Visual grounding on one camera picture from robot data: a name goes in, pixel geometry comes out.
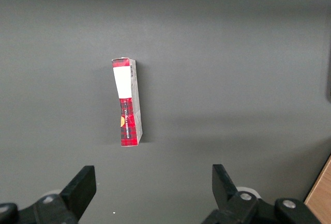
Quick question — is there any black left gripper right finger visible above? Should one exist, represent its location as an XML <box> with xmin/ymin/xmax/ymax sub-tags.
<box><xmin>200</xmin><ymin>164</ymin><xmax>323</xmax><ymax>224</ymax></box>

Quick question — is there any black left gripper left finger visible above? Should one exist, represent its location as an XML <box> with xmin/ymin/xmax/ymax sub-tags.
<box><xmin>0</xmin><ymin>165</ymin><xmax>97</xmax><ymax>224</ymax></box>

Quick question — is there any red tartan cardboard box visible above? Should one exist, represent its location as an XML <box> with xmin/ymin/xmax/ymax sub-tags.
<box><xmin>111</xmin><ymin>57</ymin><xmax>143</xmax><ymax>147</ymax></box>

